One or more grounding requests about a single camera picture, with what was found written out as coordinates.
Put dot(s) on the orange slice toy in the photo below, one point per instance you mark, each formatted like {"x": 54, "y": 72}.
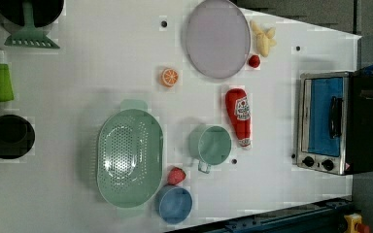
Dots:
{"x": 169, "y": 77}

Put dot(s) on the red plush ketchup bottle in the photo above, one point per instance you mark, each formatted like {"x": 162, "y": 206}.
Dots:
{"x": 239, "y": 113}

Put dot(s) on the blue bowl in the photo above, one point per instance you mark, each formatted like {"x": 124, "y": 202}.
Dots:
{"x": 173, "y": 204}

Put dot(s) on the green measuring cup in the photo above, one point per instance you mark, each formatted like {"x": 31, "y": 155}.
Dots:
{"x": 210, "y": 145}

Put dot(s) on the red plush strawberry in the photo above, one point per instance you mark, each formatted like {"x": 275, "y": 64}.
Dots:
{"x": 176, "y": 175}

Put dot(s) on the silver black toaster oven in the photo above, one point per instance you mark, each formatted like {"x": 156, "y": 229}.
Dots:
{"x": 335, "y": 123}

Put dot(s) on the grey round plate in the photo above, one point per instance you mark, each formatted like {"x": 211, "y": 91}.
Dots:
{"x": 218, "y": 39}

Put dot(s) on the blue metal frame rail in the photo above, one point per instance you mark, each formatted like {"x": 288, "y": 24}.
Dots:
{"x": 319, "y": 217}

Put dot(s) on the green spatula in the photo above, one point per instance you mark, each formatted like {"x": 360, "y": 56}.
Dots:
{"x": 29, "y": 36}

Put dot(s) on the black frying pan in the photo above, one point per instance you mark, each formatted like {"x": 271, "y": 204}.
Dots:
{"x": 45, "y": 12}

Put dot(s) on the black round pot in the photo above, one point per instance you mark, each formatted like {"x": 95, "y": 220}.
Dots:
{"x": 17, "y": 136}

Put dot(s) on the green oval strainer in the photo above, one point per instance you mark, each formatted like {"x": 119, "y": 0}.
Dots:
{"x": 129, "y": 156}

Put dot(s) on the yellow red clamp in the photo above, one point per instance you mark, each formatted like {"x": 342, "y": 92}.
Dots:
{"x": 355, "y": 224}

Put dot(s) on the small red plush tomato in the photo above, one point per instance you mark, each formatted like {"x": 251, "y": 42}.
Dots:
{"x": 254, "y": 61}

